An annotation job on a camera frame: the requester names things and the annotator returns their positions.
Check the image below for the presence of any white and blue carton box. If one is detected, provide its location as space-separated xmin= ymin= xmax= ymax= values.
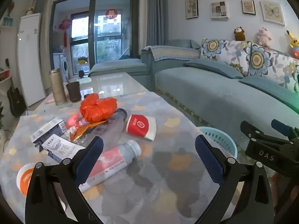
xmin=30 ymin=118 xmax=68 ymax=145

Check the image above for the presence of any pink pig plush toy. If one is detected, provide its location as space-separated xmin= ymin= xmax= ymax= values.
xmin=257 ymin=27 xmax=272 ymax=47

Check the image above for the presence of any beige thermos flask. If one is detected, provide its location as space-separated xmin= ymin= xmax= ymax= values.
xmin=49 ymin=68 xmax=68 ymax=106

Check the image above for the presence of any dark brown cup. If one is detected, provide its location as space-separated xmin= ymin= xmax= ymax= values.
xmin=66 ymin=81 xmax=82 ymax=103

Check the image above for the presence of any pink snack packet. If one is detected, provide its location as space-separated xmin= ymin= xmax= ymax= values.
xmin=66 ymin=112 xmax=81 ymax=129

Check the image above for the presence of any floral sofa cushion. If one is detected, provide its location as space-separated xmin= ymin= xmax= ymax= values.
xmin=200 ymin=38 xmax=252 ymax=75
xmin=245 ymin=42 xmax=299 ymax=92

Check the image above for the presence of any grey-blue curtain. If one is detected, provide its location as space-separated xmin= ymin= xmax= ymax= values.
xmin=146 ymin=0 xmax=169 ymax=47

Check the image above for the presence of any tall framed picture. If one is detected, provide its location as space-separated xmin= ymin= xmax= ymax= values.
xmin=185 ymin=0 xmax=199 ymax=19

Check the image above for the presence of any butterfly framed picture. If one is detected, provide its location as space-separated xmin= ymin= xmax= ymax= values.
xmin=260 ymin=0 xmax=286 ymax=26

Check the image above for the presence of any brown monkey plush toy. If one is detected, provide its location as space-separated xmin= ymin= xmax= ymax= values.
xmin=234 ymin=27 xmax=246 ymax=42

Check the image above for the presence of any yellow plush toy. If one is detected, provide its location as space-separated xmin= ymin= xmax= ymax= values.
xmin=286 ymin=30 xmax=299 ymax=57

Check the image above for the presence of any red hanging knot decoration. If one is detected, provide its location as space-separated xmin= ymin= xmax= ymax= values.
xmin=58 ymin=16 xmax=71 ymax=47

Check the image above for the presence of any black guitar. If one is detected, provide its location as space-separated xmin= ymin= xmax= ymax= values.
xmin=5 ymin=58 xmax=27 ymax=117

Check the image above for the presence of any dark framed picture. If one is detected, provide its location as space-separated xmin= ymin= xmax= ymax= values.
xmin=241 ymin=0 xmax=256 ymax=15

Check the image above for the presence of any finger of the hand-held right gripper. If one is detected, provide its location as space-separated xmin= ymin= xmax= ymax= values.
xmin=240 ymin=121 xmax=290 ymax=145
xmin=271 ymin=119 xmax=299 ymax=141

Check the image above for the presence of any clear bottle with dark cap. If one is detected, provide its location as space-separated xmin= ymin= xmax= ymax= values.
xmin=87 ymin=108 xmax=128 ymax=150

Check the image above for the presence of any red door sticker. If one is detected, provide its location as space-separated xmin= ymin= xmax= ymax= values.
xmin=105 ymin=9 xmax=118 ymax=20

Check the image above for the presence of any light blue plastic basket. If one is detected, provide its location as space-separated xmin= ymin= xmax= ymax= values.
xmin=197 ymin=126 xmax=238 ymax=160

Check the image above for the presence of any red and white paper cup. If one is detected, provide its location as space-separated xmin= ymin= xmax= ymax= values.
xmin=126 ymin=114 xmax=157 ymax=141

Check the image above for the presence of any white refrigerator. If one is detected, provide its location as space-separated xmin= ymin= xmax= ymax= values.
xmin=18 ymin=13 xmax=46 ymax=107

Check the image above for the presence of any sliding glass door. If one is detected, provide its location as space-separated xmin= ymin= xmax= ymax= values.
xmin=50 ymin=0 xmax=140 ymax=78

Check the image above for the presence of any white flat printed box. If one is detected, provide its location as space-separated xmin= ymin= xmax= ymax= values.
xmin=41 ymin=134 xmax=86 ymax=164

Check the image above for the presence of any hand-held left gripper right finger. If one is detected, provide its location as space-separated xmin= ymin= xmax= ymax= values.
xmin=195 ymin=134 xmax=274 ymax=224

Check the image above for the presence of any pink label plastic bottle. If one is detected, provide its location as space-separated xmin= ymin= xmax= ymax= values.
xmin=78 ymin=140 xmax=142 ymax=193

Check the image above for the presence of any grey patterned tablecloth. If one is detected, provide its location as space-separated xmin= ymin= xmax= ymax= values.
xmin=0 ymin=91 xmax=248 ymax=224

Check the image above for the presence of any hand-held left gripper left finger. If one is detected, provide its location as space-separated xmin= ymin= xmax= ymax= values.
xmin=24 ymin=136 xmax=104 ymax=224

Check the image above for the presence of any orange snack wrapper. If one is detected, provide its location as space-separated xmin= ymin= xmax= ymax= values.
xmin=70 ymin=120 xmax=108 ymax=142

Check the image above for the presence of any white washing machine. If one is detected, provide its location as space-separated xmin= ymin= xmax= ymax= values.
xmin=53 ymin=52 xmax=70 ymax=83

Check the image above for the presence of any orange plastic bag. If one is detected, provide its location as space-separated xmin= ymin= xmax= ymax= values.
xmin=79 ymin=93 xmax=118 ymax=123

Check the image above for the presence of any blue-grey sofa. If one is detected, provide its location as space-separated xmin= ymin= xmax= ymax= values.
xmin=88 ymin=38 xmax=299 ymax=150

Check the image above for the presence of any orange and white paper cup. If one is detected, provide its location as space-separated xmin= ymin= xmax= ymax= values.
xmin=16 ymin=163 xmax=38 ymax=197

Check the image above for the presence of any striped sofa armrest cover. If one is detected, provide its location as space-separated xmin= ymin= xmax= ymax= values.
xmin=143 ymin=45 xmax=201 ymax=62

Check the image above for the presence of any blue flat cushion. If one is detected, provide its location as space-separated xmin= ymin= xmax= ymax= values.
xmin=238 ymin=76 xmax=299 ymax=113
xmin=183 ymin=59 xmax=245 ymax=79

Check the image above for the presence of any white canvas picture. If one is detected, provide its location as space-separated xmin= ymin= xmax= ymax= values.
xmin=210 ymin=1 xmax=229 ymax=20

